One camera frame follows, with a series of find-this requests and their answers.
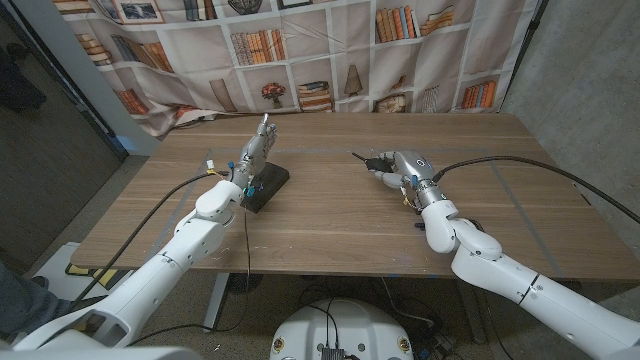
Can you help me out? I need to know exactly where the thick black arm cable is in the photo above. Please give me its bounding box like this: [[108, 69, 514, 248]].
[[432, 155, 640, 225], [72, 171, 232, 306]]

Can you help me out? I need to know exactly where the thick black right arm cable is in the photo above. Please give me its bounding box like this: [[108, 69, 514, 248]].
[[432, 155, 640, 225]]

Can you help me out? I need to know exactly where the dark brown phone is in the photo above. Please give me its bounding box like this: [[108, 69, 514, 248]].
[[242, 162, 291, 215]]

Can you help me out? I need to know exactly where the printed bookshelf backdrop cloth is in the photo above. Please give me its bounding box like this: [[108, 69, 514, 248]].
[[52, 0, 541, 137]]

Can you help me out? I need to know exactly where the person leg in jeans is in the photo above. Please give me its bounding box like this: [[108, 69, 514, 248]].
[[0, 262, 71, 341]]

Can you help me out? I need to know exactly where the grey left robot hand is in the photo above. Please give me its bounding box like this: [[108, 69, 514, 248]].
[[229, 113, 278, 191]]

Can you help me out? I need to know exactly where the white floor board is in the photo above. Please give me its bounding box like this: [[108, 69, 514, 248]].
[[32, 242, 121, 301]]

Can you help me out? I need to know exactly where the yellow black floor item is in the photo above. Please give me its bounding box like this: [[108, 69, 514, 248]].
[[64, 263, 119, 291]]

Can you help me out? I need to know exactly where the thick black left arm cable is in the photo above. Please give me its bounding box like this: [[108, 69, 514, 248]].
[[72, 171, 232, 306]]

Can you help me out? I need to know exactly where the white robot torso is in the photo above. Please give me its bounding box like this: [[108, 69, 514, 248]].
[[268, 298, 415, 360]]

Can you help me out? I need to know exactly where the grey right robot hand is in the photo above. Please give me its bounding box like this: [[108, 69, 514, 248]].
[[367, 149, 446, 209]]

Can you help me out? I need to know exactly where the black rubber air blower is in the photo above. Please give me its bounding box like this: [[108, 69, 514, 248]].
[[351, 152, 396, 174]]

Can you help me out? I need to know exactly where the white table leg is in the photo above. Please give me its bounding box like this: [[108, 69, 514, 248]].
[[455, 278, 487, 345], [202, 272, 231, 335]]

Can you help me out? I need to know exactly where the black backdrop stand pole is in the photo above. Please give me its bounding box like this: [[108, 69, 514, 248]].
[[499, 0, 551, 114]]

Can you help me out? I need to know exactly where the thin braided left arm cable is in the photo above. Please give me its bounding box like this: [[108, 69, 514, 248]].
[[127, 204, 253, 347]]

